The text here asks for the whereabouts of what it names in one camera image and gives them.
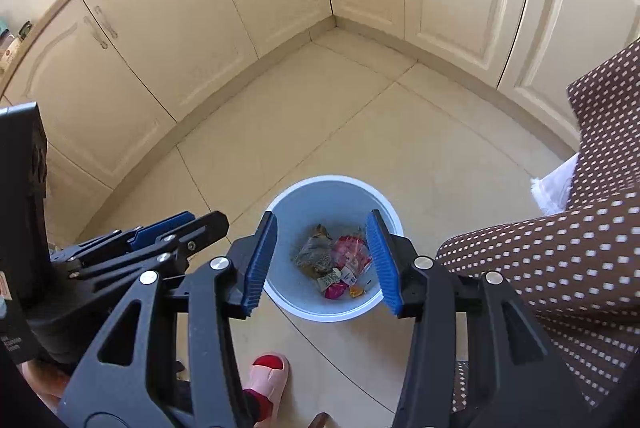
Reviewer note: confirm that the white round waste bin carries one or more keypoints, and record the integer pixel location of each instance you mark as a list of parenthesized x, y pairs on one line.
[(320, 203)]

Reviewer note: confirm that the small orange wrapper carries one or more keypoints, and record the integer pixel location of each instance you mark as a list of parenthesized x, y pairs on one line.
[(356, 291)]

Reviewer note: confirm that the brown snack bag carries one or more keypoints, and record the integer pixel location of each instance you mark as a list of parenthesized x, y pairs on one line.
[(312, 253)]

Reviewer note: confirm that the white fringed cloth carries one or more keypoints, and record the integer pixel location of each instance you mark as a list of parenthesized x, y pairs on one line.
[(555, 188)]

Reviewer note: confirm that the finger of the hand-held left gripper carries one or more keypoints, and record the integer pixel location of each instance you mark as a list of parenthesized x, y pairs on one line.
[(205, 228), (160, 228)]

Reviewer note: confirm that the brown polka-dot tablecloth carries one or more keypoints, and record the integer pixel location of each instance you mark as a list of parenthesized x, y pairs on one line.
[(575, 258)]

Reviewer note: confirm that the red sock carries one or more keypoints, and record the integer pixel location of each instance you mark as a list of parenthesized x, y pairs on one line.
[(267, 362)]

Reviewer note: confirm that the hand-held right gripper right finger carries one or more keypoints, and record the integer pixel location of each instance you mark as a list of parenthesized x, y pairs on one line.
[(385, 263)]

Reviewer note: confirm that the magenta wrapper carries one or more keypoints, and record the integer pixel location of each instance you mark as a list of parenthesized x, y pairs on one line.
[(335, 292)]

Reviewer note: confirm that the cream base cabinets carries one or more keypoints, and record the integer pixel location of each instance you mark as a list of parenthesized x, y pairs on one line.
[(200, 32)]

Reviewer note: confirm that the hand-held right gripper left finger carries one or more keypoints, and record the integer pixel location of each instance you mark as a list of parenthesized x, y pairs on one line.
[(260, 268)]

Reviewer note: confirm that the white green wrapper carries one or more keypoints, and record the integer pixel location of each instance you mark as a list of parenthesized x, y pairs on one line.
[(328, 280)]

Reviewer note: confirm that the pink slipper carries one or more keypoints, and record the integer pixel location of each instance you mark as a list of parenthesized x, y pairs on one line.
[(272, 388)]

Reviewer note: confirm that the person's left hand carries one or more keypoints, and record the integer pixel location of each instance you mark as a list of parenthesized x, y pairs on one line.
[(47, 378)]

